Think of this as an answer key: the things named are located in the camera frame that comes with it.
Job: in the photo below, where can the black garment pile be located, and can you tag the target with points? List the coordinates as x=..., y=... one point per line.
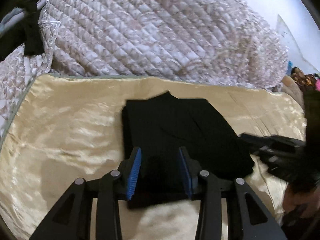
x=26, y=32

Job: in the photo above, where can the black pants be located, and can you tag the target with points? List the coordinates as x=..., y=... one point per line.
x=160, y=126

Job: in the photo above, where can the colourful clutter beside bed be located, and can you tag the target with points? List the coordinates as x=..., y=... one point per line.
x=296, y=83

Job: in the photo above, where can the person right hand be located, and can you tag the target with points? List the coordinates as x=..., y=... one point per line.
x=309, y=200

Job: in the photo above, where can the gold satin bed sheet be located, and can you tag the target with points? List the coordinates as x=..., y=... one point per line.
x=64, y=128

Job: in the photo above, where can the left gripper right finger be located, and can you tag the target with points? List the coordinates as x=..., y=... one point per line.
x=226, y=202

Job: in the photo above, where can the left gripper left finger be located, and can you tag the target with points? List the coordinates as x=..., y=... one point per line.
x=90, y=209

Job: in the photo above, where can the light blue cloth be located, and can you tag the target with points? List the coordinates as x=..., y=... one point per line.
x=18, y=14

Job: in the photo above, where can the floral quilted comforter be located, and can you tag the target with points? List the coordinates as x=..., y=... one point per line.
x=213, y=42

